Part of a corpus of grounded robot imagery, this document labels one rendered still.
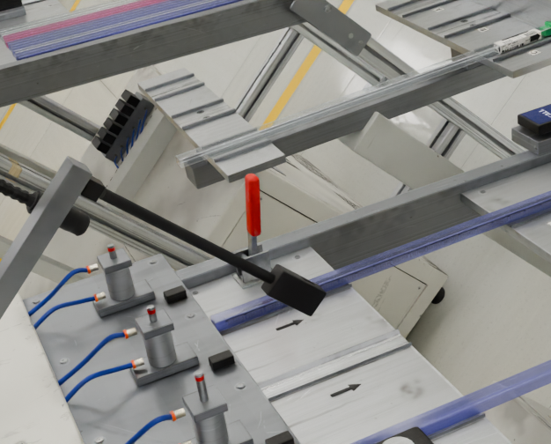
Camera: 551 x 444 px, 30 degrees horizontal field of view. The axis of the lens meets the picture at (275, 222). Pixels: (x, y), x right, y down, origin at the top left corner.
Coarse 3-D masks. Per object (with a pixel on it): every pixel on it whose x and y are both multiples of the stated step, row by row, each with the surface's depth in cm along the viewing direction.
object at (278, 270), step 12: (276, 264) 74; (276, 276) 73; (288, 276) 73; (300, 276) 75; (264, 288) 74; (276, 288) 73; (288, 288) 74; (300, 288) 74; (312, 288) 74; (288, 300) 74; (300, 300) 74; (312, 300) 75; (312, 312) 75
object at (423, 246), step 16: (512, 208) 103; (528, 208) 103; (544, 208) 104; (464, 224) 101; (480, 224) 101; (496, 224) 102; (416, 240) 100; (432, 240) 100; (448, 240) 100; (384, 256) 98; (400, 256) 98; (416, 256) 99; (336, 272) 97; (352, 272) 97; (368, 272) 98; (256, 304) 94; (272, 304) 94; (224, 320) 93; (240, 320) 94
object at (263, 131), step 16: (544, 32) 128; (480, 48) 126; (496, 48) 126; (432, 64) 125; (448, 64) 124; (464, 64) 125; (400, 80) 122; (416, 80) 123; (352, 96) 121; (368, 96) 121; (304, 112) 119; (320, 112) 119; (336, 112) 120; (256, 128) 118; (272, 128) 118; (288, 128) 119; (208, 144) 116; (224, 144) 116; (240, 144) 117; (176, 160) 116; (192, 160) 115
